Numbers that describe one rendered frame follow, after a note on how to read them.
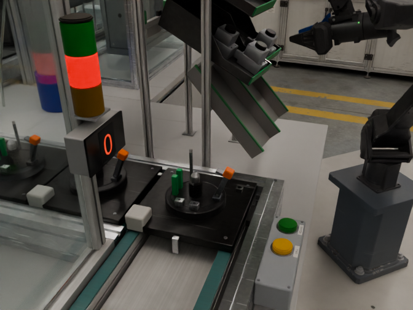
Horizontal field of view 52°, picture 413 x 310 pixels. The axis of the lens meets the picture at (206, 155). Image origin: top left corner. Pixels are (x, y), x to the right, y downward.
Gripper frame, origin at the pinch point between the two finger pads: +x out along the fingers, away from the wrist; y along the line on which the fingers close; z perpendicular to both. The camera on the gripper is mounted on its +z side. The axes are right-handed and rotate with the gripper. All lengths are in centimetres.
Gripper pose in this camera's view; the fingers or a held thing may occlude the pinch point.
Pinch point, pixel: (308, 33)
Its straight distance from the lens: 102.8
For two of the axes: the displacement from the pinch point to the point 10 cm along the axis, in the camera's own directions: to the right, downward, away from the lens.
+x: -8.5, -0.2, 5.2
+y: -4.7, 4.4, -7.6
